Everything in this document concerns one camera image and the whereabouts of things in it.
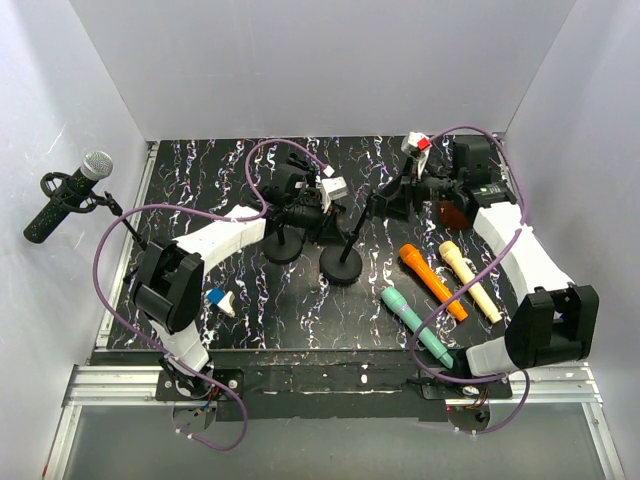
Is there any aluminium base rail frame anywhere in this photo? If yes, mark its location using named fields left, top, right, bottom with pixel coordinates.
left=42, top=132, right=626, bottom=480

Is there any brown wooden metronome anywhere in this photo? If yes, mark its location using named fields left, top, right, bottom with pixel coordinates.
left=438, top=200, right=472, bottom=230

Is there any cream wooden microphone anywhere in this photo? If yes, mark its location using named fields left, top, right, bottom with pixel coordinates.
left=439, top=241, right=502, bottom=324

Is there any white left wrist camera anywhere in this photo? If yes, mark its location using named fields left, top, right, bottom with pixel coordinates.
left=320, top=165, right=348, bottom=213

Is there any black round-base stand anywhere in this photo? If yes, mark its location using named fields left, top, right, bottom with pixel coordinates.
left=319, top=192, right=374, bottom=285
left=261, top=220, right=303, bottom=265

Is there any black shock-mount tripod stand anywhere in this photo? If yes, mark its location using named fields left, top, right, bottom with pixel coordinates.
left=40, top=171, right=151, bottom=259

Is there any orange microphone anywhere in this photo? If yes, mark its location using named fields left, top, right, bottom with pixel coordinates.
left=399, top=244, right=468, bottom=322

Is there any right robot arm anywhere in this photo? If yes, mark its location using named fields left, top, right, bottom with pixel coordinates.
left=374, top=132, right=599, bottom=398

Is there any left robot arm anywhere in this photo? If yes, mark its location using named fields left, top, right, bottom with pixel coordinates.
left=133, top=164, right=347, bottom=400

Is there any silver-headed black microphone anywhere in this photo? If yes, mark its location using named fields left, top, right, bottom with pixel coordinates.
left=23, top=151, right=113, bottom=244

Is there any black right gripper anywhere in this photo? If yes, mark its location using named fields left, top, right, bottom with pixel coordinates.
left=372, top=154, right=463, bottom=223

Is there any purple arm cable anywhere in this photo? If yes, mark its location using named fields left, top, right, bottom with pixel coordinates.
left=409, top=124, right=531, bottom=436
left=92, top=138, right=336, bottom=451

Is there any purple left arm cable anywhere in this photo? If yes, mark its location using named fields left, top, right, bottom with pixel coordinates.
left=92, top=138, right=336, bottom=451

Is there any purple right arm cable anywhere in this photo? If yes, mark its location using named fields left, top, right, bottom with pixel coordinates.
left=409, top=124, right=531, bottom=436

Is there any black tripod microphone stand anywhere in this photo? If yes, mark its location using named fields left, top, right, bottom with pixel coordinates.
left=287, top=152, right=315, bottom=172

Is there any mint green toy microphone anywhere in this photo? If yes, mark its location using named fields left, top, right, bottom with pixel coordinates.
left=381, top=287, right=454, bottom=369

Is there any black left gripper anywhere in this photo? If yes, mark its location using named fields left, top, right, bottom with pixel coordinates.
left=285, top=195, right=347, bottom=247

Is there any blue and white toy block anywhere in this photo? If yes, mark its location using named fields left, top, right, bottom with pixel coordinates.
left=206, top=288, right=235, bottom=318

